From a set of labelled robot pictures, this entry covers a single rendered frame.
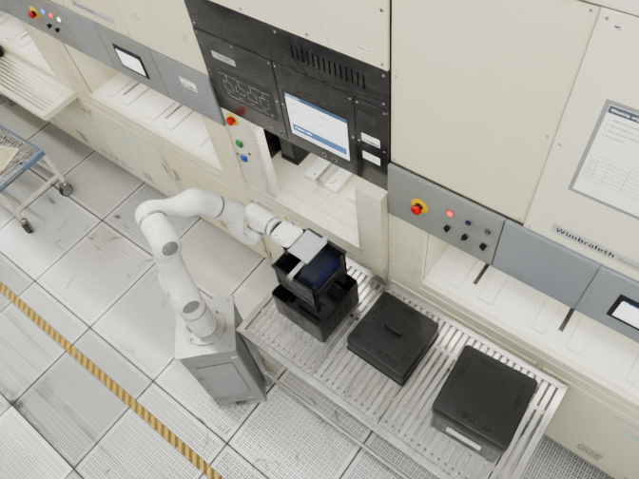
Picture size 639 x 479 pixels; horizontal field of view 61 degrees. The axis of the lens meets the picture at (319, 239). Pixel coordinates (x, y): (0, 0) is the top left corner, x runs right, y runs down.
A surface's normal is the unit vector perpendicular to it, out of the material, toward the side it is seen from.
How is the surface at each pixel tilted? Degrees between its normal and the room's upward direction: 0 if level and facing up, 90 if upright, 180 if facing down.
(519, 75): 90
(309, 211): 0
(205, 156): 0
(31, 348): 0
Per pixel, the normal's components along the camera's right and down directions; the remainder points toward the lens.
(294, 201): -0.11, -0.55
